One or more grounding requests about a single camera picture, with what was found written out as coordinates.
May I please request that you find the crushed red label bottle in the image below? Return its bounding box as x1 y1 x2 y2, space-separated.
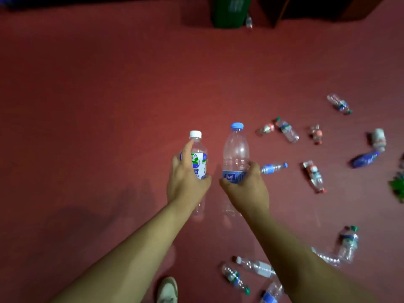
309 124 323 145

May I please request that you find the white cap plastic bottle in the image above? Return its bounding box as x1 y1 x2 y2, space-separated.
180 130 209 217

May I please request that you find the small red cap plastic bottle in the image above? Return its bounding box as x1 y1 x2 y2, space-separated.
256 123 275 136

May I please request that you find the green plastic bin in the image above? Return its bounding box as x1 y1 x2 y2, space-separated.
211 0 253 29

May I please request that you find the white bottle with red label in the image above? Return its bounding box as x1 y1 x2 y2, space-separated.
371 128 387 152

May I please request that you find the person's right hand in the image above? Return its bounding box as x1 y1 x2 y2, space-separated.
219 161 270 218

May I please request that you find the large blue cap plastic bottle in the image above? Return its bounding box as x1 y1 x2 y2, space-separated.
222 122 250 217

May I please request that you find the clear bottle with blue label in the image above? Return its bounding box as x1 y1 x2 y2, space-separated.
259 282 284 303

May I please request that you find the green crumpled plastic object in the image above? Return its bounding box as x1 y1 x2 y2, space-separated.
389 173 404 203

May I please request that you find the dark wooden cabinet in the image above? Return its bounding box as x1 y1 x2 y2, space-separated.
257 0 387 28

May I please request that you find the person's left hand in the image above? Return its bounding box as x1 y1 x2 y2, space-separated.
167 140 213 212

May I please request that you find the person's left forearm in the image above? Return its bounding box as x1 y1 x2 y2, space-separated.
50 199 197 303

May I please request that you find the crushed clear plastic bottle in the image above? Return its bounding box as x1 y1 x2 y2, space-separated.
311 247 341 268

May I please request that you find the white shoe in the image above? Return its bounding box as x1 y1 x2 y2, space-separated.
157 277 178 303

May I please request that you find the person's right forearm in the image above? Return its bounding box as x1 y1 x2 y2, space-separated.
242 209 377 303

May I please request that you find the green cap clear plastic bottle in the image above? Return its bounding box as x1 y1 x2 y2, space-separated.
327 93 353 115
338 226 360 263
275 117 300 144
222 264 251 296

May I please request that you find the small blue cap plastic bottle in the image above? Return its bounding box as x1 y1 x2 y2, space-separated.
261 163 288 175

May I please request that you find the dark blue plastic bottle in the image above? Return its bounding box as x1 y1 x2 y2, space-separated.
351 151 380 169

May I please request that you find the long red cap plastic bottle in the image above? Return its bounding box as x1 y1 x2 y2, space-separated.
303 160 327 194

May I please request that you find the clear bottle with white label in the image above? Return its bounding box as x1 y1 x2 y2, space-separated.
236 256 276 278

